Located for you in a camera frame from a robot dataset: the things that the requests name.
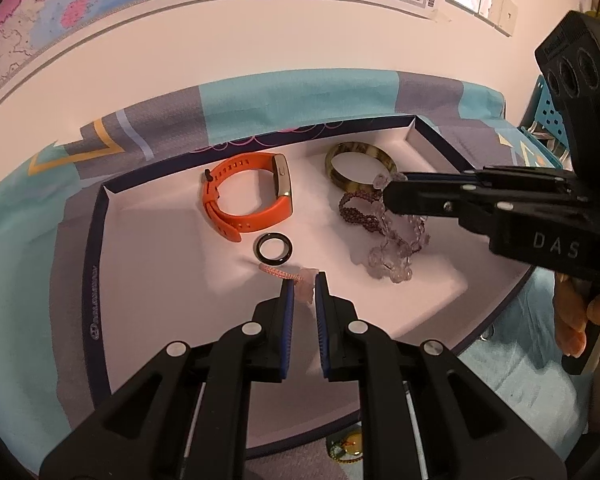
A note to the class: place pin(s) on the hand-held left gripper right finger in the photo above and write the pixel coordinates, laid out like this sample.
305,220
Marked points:
321,330

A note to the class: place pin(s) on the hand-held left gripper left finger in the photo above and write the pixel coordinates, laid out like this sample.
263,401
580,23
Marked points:
288,330

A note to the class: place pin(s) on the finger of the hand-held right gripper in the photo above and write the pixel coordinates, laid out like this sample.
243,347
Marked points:
430,200
430,177

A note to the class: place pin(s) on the tortoiseshell bangle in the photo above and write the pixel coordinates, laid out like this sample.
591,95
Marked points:
331,172

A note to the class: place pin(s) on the orange smartwatch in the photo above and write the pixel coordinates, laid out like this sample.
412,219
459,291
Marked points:
260,220

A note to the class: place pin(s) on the dark blue box tray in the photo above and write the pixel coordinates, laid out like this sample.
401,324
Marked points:
180,285

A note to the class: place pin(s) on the yellow pendant with green beads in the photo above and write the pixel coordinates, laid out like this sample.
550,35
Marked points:
350,447

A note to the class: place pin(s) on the person's right hand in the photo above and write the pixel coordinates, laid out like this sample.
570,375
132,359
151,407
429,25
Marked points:
567,320

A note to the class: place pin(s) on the teal perforated basket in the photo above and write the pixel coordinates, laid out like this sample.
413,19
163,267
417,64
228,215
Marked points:
547,110

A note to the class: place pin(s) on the teal grey printed blanket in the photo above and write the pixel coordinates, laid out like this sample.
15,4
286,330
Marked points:
30,310

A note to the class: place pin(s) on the white wall switch panel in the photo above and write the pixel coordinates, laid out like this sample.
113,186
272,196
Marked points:
508,16

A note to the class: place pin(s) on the wall map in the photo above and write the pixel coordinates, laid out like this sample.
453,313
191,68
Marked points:
80,0

